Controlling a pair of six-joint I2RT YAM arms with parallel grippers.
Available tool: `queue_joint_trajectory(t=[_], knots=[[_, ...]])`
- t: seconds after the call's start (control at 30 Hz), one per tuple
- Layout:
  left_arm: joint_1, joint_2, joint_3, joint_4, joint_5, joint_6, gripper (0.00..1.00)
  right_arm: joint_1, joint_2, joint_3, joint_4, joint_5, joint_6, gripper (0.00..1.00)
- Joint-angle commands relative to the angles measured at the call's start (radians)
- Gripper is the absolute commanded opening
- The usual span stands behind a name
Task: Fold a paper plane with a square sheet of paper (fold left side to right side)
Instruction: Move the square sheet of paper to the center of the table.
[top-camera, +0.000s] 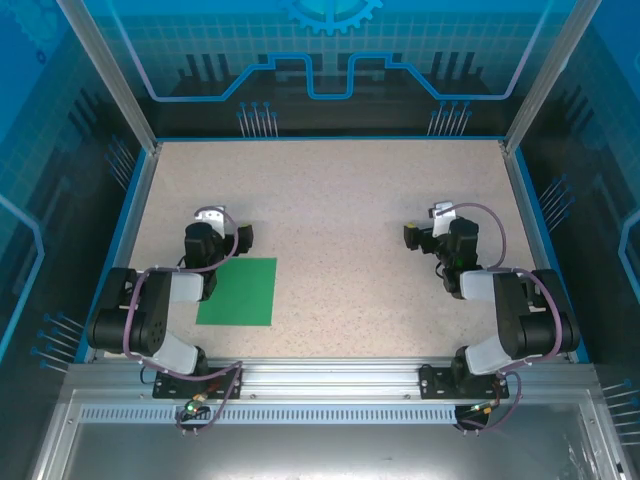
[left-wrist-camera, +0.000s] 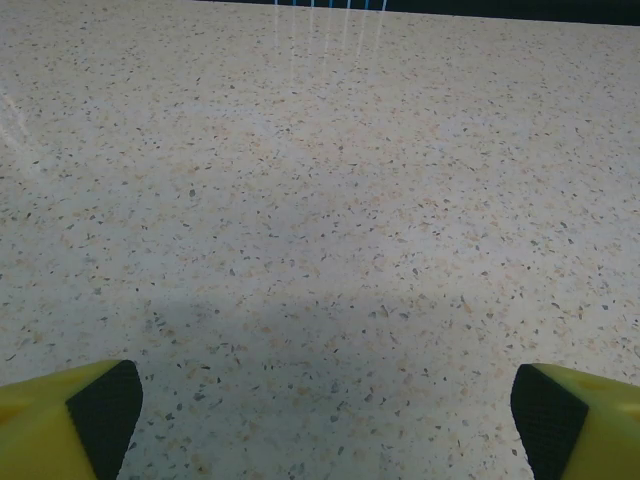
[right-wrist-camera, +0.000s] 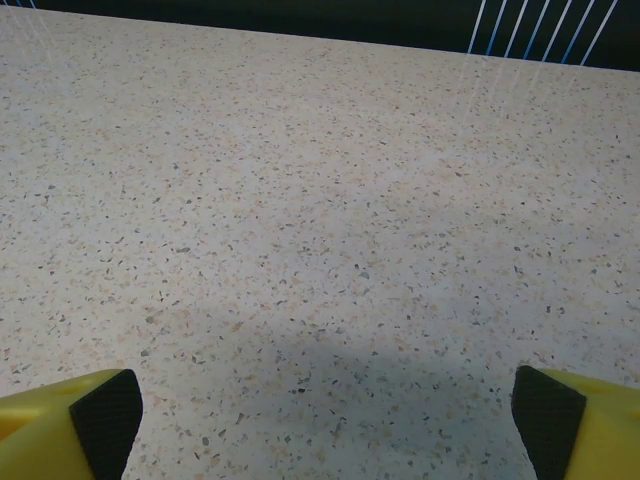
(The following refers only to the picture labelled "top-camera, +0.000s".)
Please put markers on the green paper sheet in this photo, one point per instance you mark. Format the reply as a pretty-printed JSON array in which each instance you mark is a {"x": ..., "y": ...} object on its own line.
[{"x": 240, "y": 295}]

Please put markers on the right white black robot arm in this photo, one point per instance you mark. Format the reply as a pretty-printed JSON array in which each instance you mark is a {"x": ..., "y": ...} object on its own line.
[{"x": 510, "y": 310}]

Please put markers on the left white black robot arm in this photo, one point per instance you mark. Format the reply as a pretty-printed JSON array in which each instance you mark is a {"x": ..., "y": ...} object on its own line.
[{"x": 150, "y": 310}]

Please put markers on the steel tray panel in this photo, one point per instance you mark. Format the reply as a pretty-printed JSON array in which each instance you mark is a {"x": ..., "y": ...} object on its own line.
[{"x": 325, "y": 455}]

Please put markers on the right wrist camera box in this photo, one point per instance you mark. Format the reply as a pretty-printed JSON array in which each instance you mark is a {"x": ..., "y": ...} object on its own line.
[{"x": 442, "y": 220}]

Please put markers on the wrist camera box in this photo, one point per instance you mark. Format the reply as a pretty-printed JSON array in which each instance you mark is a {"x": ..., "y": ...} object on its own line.
[
  {"x": 210, "y": 216},
  {"x": 442, "y": 220}
]

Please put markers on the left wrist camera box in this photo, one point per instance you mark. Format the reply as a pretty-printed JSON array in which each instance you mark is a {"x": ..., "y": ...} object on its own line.
[{"x": 210, "y": 216}]

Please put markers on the aluminium side rail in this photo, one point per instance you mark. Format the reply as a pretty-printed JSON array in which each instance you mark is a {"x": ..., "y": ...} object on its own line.
[
  {"x": 540, "y": 250},
  {"x": 124, "y": 250}
]

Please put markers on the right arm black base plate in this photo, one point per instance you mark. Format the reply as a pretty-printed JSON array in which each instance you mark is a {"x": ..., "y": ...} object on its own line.
[{"x": 432, "y": 382}]

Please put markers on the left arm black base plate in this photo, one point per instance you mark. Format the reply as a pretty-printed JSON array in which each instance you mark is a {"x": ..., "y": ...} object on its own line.
[{"x": 167, "y": 390}]

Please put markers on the aluminium mounting rail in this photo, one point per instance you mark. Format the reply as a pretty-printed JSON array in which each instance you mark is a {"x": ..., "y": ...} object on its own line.
[{"x": 330, "y": 380}]

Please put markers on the aluminium frame post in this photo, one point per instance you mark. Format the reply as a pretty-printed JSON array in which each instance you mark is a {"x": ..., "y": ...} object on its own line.
[
  {"x": 546, "y": 75},
  {"x": 112, "y": 75}
]

